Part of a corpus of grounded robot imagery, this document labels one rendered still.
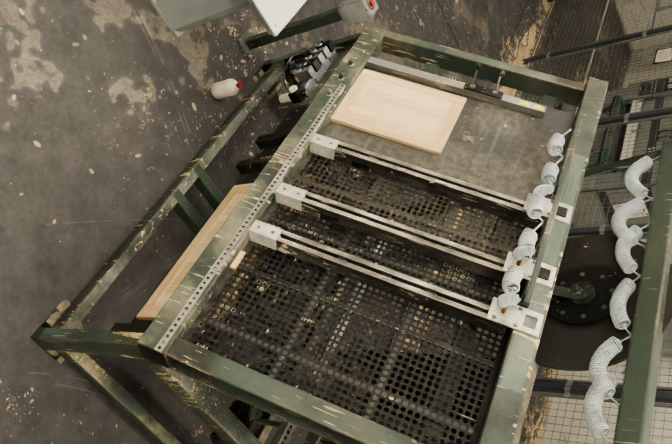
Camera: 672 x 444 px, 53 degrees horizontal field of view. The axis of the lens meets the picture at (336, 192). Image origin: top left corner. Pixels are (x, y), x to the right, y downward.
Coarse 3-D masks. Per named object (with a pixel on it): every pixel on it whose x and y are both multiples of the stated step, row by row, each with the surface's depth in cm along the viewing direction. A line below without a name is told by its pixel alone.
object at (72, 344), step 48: (336, 48) 396; (144, 240) 321; (192, 240) 340; (96, 288) 299; (336, 288) 442; (48, 336) 284; (96, 336) 264; (96, 384) 298; (192, 384) 260; (240, 432) 277
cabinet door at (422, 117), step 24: (360, 96) 340; (384, 96) 340; (408, 96) 341; (432, 96) 341; (456, 96) 341; (336, 120) 327; (360, 120) 327; (384, 120) 328; (408, 120) 329; (432, 120) 329; (456, 120) 330; (408, 144) 318; (432, 144) 317
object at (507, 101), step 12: (372, 60) 356; (384, 60) 357; (384, 72) 356; (396, 72) 353; (408, 72) 350; (420, 72) 351; (432, 84) 348; (444, 84) 345; (456, 84) 344; (468, 96) 344; (480, 96) 341; (504, 96) 339; (516, 108) 337; (528, 108) 334
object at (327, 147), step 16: (320, 144) 308; (336, 144) 308; (336, 160) 310; (352, 160) 306; (368, 160) 302; (384, 160) 303; (384, 176) 304; (400, 176) 300; (416, 176) 296; (432, 176) 297; (448, 176) 296; (432, 192) 299; (448, 192) 294; (464, 192) 290; (480, 192) 292; (496, 192) 290; (544, 192) 271; (496, 208) 289; (512, 208) 285; (544, 208) 280
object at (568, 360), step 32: (576, 256) 327; (608, 256) 317; (640, 256) 308; (576, 288) 306; (608, 288) 302; (576, 320) 297; (608, 320) 290; (544, 352) 294; (576, 352) 286; (608, 352) 278
